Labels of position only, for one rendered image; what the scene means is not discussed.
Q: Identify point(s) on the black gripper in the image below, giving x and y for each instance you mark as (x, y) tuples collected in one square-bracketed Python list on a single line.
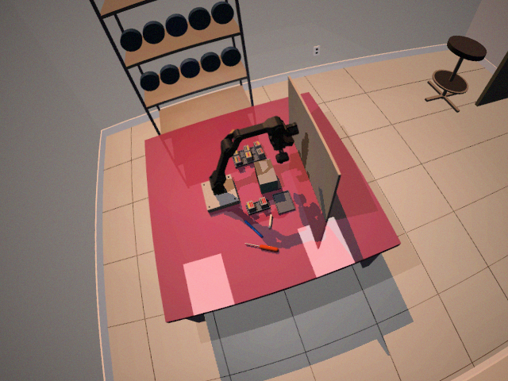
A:
[(281, 156)]

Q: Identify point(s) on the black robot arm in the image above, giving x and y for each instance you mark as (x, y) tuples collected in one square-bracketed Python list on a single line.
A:
[(274, 126)]

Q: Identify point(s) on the tan flat panel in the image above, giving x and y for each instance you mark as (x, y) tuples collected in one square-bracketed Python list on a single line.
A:
[(314, 153)]

